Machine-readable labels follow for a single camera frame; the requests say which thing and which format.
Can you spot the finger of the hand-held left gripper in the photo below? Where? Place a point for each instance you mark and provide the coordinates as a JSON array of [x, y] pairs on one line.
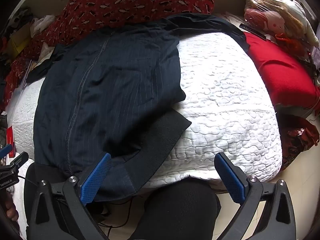
[[6, 150], [19, 159]]

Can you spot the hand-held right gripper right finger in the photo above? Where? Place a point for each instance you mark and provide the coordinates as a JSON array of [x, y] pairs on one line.
[[230, 178]]

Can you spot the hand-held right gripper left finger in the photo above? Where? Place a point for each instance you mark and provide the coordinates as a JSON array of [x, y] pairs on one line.
[[96, 178]]

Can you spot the navy pinstripe jacket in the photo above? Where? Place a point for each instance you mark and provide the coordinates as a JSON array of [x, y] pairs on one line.
[[107, 92]]

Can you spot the person's left hand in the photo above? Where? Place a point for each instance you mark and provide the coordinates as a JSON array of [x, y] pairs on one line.
[[11, 212]]

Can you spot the red booklet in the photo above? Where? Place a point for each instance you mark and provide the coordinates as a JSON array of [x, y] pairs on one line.
[[10, 136]]

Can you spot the person's leg in black trousers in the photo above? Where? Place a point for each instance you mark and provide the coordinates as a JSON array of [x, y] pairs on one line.
[[175, 212]]

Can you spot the red patterned cloth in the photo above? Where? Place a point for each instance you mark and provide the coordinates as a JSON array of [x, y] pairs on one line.
[[297, 137]]

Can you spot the yellow box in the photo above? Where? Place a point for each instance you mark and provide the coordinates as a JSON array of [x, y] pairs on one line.
[[15, 45]]

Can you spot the red pillow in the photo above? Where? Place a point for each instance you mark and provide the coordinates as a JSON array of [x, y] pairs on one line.
[[280, 72]]

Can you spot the white plastic bag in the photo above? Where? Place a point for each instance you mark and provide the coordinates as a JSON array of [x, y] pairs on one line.
[[42, 25]]

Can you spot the red foil heart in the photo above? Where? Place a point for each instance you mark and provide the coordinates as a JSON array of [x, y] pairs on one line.
[[287, 42]]

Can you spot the black comb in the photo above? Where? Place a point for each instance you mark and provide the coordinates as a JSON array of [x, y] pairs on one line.
[[252, 31]]

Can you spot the plastic bag of plush toys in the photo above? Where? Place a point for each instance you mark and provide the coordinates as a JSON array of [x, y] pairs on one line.
[[272, 21]]

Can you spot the red penguin print blanket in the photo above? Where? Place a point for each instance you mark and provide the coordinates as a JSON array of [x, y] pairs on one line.
[[140, 2]]

